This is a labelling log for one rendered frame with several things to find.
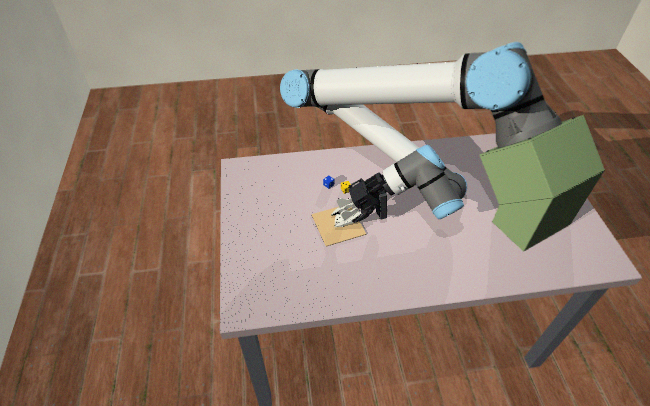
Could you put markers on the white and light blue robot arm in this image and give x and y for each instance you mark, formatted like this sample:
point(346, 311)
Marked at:
point(500, 81)

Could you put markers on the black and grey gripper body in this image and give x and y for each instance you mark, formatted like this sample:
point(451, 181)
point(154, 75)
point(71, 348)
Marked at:
point(365, 196)

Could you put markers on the blue die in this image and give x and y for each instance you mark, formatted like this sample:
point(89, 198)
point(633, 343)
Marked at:
point(328, 182)

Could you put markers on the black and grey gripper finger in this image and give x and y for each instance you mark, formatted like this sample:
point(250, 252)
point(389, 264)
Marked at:
point(353, 216)
point(344, 204)

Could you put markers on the tan flat mat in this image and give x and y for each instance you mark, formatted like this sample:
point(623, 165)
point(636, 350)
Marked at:
point(333, 235)

